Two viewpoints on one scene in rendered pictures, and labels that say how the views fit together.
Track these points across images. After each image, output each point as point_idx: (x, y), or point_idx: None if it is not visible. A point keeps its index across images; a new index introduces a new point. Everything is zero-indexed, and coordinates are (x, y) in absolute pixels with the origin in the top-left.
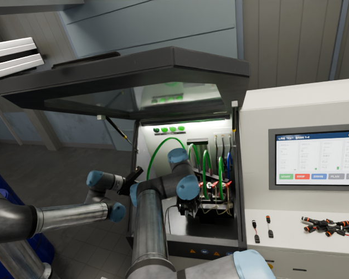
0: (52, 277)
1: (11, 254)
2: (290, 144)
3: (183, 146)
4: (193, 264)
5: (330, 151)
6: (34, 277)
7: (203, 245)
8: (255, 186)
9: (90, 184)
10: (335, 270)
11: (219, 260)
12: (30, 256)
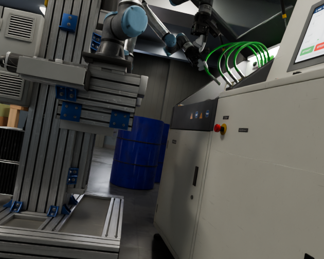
0: (129, 57)
1: None
2: (323, 13)
3: (258, 66)
4: (186, 141)
5: None
6: (126, 47)
7: (198, 104)
8: (276, 72)
9: (176, 36)
10: (271, 123)
11: None
12: (132, 37)
